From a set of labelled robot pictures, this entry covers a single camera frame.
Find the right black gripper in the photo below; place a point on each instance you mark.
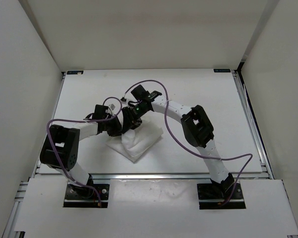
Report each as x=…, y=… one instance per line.
x=129, y=119

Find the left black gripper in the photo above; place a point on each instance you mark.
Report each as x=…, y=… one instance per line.
x=117, y=129

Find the white pleated skirt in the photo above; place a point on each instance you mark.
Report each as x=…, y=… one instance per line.
x=135, y=142

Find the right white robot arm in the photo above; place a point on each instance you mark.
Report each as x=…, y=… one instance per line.
x=197, y=128

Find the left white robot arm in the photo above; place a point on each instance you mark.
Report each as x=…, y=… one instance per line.
x=60, y=149

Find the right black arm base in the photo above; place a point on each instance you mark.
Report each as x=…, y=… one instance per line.
x=210, y=198

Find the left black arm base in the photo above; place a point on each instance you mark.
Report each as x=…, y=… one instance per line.
x=82, y=197

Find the left blue corner label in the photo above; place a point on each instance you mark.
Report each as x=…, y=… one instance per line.
x=75, y=72

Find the blue corner label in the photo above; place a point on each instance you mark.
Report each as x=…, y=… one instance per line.
x=221, y=70
x=75, y=72

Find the right blue corner label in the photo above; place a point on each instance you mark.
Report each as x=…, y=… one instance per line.
x=221, y=70

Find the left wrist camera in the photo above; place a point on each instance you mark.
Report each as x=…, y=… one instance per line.
x=100, y=112

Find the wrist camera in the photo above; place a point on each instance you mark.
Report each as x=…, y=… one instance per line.
x=139, y=93
x=100, y=112

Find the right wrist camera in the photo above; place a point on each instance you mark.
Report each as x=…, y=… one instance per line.
x=139, y=93

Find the aluminium table edge rail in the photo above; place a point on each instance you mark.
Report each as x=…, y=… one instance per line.
x=150, y=176

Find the right aluminium frame rail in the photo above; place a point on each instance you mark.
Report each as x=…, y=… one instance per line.
x=255, y=132

